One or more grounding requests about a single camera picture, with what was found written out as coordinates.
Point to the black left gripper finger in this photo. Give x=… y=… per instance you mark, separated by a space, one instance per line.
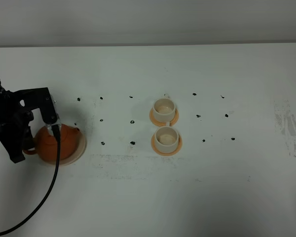
x=15 y=140

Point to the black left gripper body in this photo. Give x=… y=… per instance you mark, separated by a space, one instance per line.
x=13 y=114

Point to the brown clay teapot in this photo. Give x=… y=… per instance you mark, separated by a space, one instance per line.
x=45 y=145

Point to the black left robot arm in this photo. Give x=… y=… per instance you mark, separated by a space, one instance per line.
x=14 y=125

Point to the beige round teapot saucer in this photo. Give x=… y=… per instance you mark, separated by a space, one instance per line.
x=77 y=154

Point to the far orange cup saucer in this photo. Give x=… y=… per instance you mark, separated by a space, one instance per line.
x=157 y=123

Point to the orange cup saucer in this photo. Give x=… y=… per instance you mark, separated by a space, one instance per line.
x=178 y=146
x=157 y=123

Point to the near white teacup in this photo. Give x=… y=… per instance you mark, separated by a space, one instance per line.
x=166 y=139

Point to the white teacup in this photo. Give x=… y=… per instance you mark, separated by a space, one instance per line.
x=166 y=139
x=164 y=109

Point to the far white teacup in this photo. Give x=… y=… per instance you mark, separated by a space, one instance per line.
x=164 y=109

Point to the near orange cup saucer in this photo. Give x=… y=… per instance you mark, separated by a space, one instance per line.
x=178 y=146

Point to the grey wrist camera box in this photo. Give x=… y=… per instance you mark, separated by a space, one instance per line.
x=40 y=98

